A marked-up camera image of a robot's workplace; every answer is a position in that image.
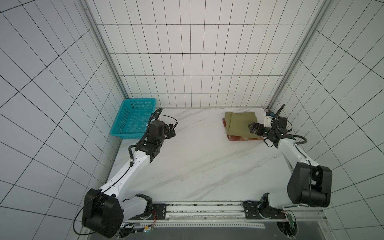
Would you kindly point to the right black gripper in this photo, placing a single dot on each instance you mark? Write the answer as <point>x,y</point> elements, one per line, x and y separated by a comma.
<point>258,128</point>

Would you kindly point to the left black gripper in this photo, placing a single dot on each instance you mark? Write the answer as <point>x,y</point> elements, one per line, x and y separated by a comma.
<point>168,134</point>

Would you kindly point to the olive green skirt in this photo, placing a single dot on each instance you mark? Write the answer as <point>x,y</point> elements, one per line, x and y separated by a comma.
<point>237,124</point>

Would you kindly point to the red plaid skirt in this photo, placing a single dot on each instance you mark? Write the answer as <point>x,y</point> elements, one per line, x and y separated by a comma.
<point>240,137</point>

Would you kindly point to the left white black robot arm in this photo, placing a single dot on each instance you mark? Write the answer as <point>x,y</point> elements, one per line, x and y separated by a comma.
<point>106,208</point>

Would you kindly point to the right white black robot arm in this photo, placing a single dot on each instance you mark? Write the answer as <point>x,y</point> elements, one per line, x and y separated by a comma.
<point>310,184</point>

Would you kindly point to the teal plastic basket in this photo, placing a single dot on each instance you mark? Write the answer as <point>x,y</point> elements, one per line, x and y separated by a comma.
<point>132,118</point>

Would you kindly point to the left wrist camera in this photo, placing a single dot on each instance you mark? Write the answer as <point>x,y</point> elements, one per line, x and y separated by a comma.
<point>156,131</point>

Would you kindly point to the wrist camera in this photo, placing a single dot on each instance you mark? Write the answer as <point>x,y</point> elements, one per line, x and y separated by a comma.
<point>156,131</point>
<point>268,119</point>

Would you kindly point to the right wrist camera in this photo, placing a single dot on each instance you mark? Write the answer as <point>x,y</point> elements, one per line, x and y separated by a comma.
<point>268,119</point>

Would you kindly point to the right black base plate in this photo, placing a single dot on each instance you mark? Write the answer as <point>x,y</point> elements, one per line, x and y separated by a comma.
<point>250,210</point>

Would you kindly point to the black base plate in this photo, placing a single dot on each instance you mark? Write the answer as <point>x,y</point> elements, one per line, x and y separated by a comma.
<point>160,210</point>
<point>250,210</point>

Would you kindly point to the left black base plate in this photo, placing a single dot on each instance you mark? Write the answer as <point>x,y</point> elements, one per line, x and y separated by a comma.
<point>160,210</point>

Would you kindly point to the aluminium mounting rail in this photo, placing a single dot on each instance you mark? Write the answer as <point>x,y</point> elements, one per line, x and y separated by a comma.
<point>218,214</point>

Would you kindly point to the right control board with wires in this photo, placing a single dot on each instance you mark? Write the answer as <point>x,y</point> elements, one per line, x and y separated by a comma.
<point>289,228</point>

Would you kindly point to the control board with wires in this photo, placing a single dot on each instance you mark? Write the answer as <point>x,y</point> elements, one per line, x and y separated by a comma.
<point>128,229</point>
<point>289,228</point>

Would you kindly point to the left control board with wires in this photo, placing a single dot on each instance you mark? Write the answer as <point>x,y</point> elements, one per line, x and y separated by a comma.
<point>128,229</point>

